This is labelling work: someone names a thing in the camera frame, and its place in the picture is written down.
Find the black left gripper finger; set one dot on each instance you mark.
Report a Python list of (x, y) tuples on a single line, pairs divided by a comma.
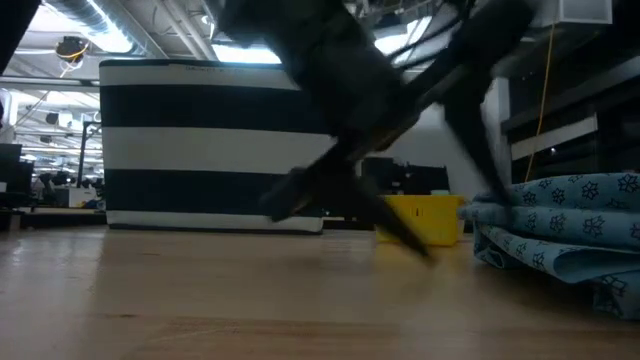
[(290, 195), (395, 227)]

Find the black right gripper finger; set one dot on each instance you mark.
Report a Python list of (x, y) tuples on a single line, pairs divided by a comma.
[(475, 145), (430, 100)]

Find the blue star-patterned cloth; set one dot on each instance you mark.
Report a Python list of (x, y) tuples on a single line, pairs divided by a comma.
[(560, 225)]

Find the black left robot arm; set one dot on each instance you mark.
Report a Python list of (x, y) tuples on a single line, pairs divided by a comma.
[(12, 25)]

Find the yellow plastic basket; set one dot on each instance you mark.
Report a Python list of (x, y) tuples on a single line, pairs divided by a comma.
[(435, 220)]

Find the black white striped fabric basket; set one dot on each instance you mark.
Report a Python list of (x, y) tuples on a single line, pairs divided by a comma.
[(200, 150)]

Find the black wide monitor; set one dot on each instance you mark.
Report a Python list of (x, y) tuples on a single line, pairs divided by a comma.
[(407, 177)]

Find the black background monitor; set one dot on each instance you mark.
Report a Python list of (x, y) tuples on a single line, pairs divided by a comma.
[(12, 167)]

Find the dark shelving with white rail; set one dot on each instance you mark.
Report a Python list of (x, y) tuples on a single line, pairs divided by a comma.
[(570, 125)]

